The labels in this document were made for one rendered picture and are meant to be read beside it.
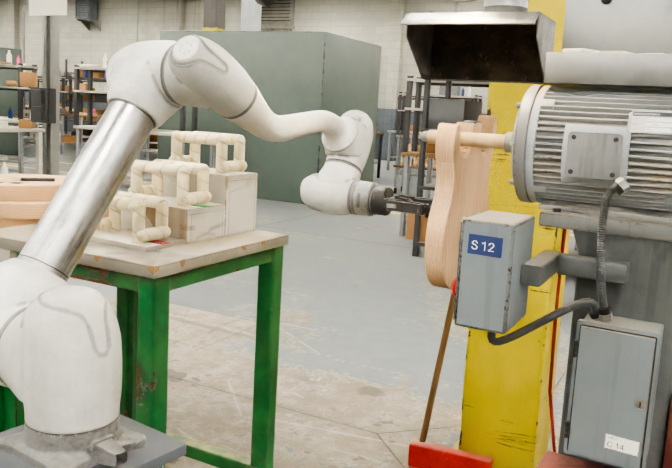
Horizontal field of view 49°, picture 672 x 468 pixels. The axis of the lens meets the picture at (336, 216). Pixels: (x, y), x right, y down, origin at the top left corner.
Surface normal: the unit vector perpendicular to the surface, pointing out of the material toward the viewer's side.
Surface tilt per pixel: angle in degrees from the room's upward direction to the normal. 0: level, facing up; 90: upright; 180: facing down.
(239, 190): 90
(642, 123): 62
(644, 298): 90
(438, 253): 100
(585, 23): 90
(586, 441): 91
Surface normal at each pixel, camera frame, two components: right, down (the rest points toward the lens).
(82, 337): 0.52, -0.11
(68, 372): 0.27, 0.11
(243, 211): 0.87, 0.12
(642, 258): -0.46, 0.38
